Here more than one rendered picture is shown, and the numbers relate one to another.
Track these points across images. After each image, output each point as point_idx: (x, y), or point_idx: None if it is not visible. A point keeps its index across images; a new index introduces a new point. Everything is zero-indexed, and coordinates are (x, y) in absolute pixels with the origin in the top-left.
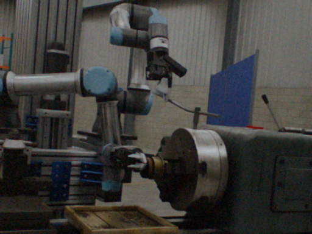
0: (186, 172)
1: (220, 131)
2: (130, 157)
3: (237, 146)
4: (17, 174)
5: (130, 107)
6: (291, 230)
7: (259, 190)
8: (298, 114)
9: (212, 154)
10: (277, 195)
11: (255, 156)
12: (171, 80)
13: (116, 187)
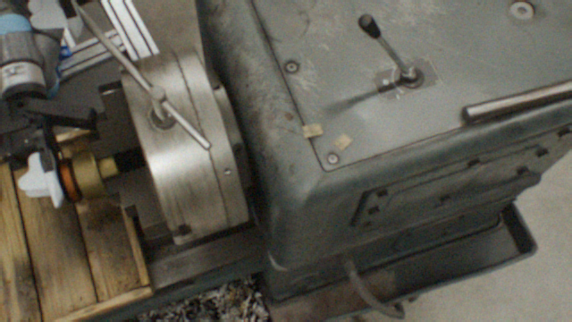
0: (147, 237)
1: (241, 80)
2: (32, 151)
3: (265, 183)
4: None
5: None
6: (401, 218)
7: (319, 237)
8: None
9: (204, 204)
10: (367, 216)
11: (303, 223)
12: (68, 4)
13: (47, 98)
